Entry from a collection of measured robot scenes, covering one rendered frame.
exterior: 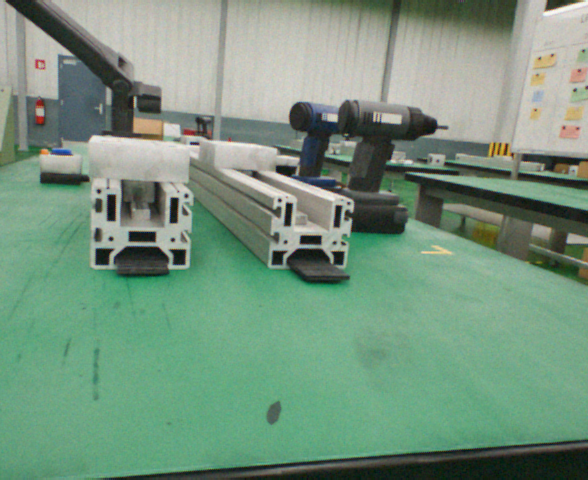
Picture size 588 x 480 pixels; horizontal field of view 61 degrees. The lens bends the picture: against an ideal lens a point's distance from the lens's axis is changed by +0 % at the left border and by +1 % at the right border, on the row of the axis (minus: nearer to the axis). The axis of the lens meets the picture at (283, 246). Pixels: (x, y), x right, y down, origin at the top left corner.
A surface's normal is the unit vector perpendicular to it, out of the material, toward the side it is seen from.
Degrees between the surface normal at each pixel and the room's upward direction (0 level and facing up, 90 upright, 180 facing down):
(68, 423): 0
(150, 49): 90
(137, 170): 90
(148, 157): 90
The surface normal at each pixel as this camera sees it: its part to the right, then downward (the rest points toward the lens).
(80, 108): 0.24, 0.24
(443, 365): 0.10, -0.97
